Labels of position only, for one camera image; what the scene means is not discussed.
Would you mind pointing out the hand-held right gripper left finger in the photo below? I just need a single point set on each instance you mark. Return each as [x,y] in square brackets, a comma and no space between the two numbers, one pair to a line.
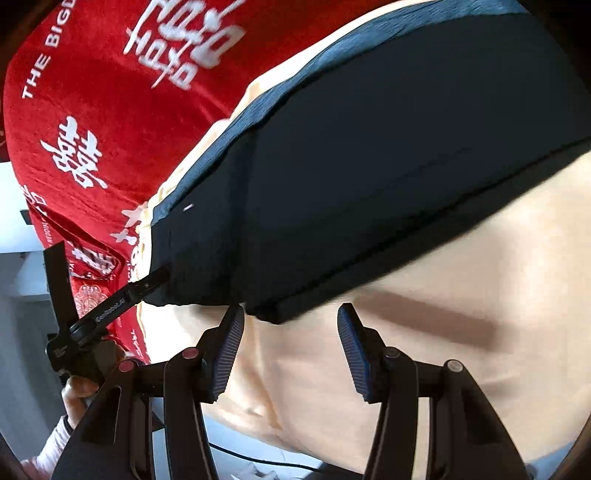
[228,353]

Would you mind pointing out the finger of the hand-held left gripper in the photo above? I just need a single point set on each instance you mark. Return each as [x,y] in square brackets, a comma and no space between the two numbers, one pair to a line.
[60,286]
[115,307]

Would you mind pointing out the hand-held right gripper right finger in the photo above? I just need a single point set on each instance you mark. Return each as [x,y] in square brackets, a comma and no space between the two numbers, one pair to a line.
[353,353]

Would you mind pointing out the black pants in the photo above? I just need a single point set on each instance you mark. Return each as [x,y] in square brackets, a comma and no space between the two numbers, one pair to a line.
[369,161]

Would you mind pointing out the person's left hand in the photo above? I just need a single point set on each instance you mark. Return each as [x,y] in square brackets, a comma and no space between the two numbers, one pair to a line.
[76,397]

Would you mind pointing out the peach cloth sheet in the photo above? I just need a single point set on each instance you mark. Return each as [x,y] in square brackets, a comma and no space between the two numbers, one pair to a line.
[461,392]

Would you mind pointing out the red printed blanket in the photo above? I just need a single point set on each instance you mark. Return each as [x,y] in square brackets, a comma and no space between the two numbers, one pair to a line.
[115,115]

